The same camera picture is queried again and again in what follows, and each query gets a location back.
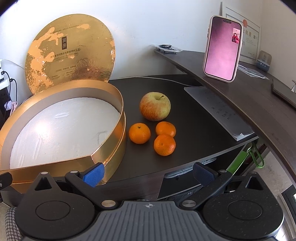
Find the white coiled cable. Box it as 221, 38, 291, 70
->
237, 64, 270, 80

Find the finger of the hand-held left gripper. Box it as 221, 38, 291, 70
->
0, 172, 13, 187

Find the black power cable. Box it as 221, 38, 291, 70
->
3, 71, 18, 103

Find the small white blue speaker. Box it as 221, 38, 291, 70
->
256, 50, 273, 72

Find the white paper stack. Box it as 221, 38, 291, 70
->
184, 86, 255, 141

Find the houndstooth cloth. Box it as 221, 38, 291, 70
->
5, 206, 22, 241

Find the framed white certificate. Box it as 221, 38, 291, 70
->
218, 1, 263, 64

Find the dark brown notebook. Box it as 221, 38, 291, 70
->
272, 78, 296, 109

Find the green carabiner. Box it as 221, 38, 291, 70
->
247, 148, 265, 168

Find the round gold gift box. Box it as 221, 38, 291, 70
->
0, 79, 127, 194

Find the round gold box lid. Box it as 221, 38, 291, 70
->
25, 14, 116, 95

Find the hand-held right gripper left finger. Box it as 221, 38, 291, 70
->
22, 162, 118, 210

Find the smartphone in white case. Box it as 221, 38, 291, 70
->
203, 15, 244, 83

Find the red yellow apple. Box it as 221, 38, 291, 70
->
139, 92, 171, 121

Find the clear plastic tray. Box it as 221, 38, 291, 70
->
154, 44, 184, 54

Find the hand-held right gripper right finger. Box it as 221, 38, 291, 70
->
179, 162, 278, 210

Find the orange tangerine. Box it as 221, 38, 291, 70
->
155, 121, 176, 138
129, 123, 151, 144
154, 134, 176, 156

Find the dark wooden desktop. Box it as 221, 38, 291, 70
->
105, 50, 296, 200

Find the white wall cable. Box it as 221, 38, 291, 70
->
0, 59, 26, 70

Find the long white desk cable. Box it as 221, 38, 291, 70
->
111, 75, 201, 87

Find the pink white plug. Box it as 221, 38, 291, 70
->
5, 101, 18, 115

